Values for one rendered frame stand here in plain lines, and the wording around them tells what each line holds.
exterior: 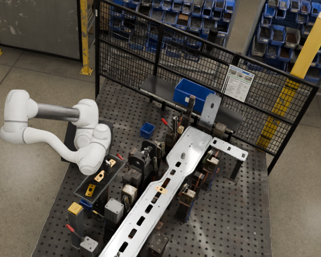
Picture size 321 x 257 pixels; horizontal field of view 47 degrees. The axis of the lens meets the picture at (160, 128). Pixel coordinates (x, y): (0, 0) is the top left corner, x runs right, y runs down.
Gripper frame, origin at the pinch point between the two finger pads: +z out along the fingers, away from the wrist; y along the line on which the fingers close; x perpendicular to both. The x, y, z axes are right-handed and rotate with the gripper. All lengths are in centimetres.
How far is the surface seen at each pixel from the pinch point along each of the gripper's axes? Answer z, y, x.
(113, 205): 8.9, 17.4, -9.4
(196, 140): 20, 30, 79
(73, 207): 4.0, 1.8, -27.1
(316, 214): 119, 149, 160
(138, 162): 5.6, 12.3, 24.6
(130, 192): 11.9, 19.5, 6.2
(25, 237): 120, -61, -25
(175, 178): 20, 35, 39
